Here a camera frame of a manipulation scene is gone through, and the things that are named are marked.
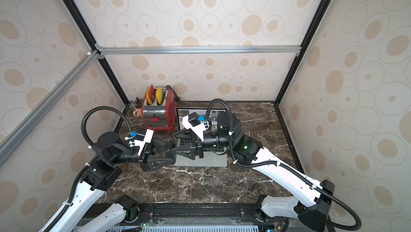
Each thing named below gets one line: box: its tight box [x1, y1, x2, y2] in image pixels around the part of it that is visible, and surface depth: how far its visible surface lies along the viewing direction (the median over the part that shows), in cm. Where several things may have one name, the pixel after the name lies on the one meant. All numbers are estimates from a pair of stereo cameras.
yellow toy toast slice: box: [155, 86, 165, 106], surface depth 99 cm
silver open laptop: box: [172, 107, 228, 167], surface depth 51 cm
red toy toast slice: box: [148, 84, 155, 103], surface depth 97 cm
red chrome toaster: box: [141, 87, 178, 132], surface depth 96 cm
